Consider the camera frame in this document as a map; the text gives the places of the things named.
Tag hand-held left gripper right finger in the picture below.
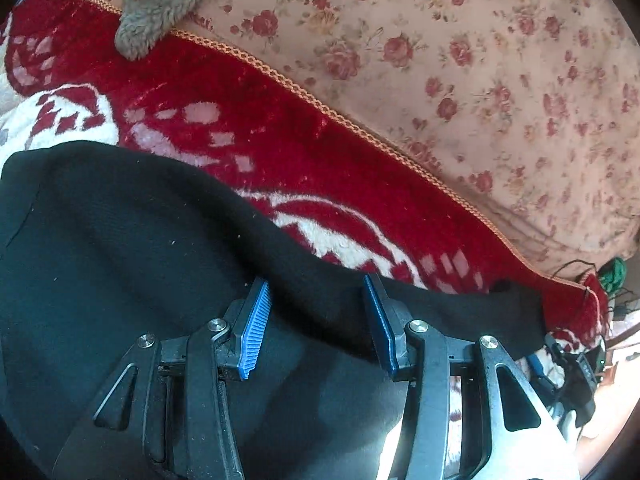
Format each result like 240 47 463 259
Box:
362 274 581 480

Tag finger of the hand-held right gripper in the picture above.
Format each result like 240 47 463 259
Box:
525 350 565 398

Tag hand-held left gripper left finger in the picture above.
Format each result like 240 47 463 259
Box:
52 277 273 480

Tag black pants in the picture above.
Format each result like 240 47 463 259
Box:
0 141 551 480

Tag green yarn bundle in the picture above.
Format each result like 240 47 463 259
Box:
601 256 629 295

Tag red and white plush blanket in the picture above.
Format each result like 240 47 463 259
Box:
0 0 610 480

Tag floral pink bed sheet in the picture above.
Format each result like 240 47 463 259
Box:
65 0 640 281

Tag grey fluffy plush item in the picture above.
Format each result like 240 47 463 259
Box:
115 0 236 58

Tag thin black cable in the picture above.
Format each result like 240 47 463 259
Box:
552 259 608 311

